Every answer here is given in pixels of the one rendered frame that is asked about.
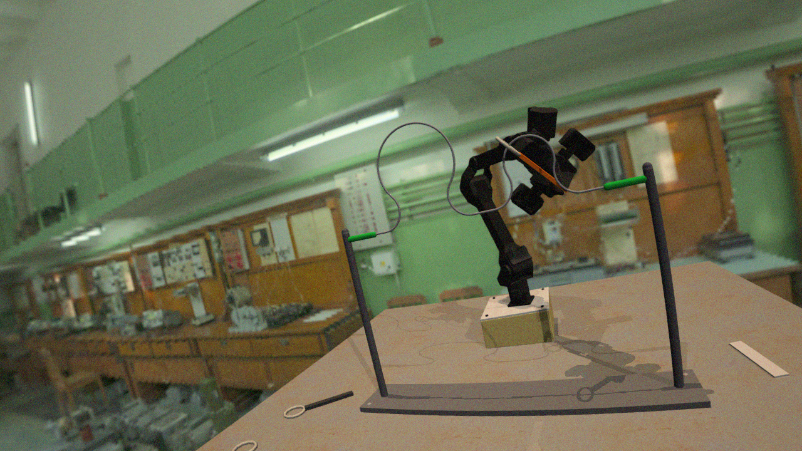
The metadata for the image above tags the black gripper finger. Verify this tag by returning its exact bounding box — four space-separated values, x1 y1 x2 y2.
546 153 577 189
531 173 564 198

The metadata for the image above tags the orange handle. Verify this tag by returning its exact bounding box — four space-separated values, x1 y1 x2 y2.
496 137 567 192

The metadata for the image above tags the beige flat bar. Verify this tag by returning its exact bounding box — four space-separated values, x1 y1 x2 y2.
729 341 789 378

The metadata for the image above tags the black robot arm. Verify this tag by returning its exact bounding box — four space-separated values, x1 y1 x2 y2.
459 106 558 308

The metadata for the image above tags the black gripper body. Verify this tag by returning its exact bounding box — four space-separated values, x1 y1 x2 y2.
511 128 596 215

